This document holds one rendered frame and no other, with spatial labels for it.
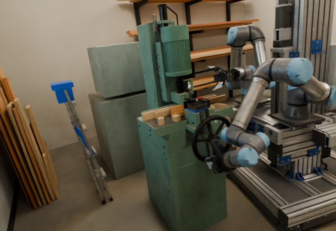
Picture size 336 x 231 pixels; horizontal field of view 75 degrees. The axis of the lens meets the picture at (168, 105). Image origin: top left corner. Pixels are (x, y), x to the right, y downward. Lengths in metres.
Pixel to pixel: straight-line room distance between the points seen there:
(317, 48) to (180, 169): 1.23
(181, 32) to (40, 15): 2.57
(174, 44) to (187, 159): 0.74
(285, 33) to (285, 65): 0.65
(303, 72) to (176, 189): 1.01
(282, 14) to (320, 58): 0.42
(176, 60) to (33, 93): 2.62
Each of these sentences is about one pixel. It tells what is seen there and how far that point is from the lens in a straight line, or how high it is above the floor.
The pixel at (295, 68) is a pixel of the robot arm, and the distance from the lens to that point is 1.13.
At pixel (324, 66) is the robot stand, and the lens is 1.95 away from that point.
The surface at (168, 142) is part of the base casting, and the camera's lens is 1.38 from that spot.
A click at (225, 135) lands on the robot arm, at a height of 0.91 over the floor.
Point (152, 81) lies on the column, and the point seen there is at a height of 1.11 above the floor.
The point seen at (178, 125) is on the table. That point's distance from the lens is 1.37.
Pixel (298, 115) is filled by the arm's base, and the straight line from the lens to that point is 1.61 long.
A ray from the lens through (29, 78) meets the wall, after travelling 3.63.
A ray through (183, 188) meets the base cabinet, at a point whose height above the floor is 0.43.
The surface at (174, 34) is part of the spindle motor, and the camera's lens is 1.39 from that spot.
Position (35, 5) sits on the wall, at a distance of 3.67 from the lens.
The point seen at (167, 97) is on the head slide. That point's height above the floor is 1.00.
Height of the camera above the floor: 1.39
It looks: 16 degrees down
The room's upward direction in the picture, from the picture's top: 7 degrees counter-clockwise
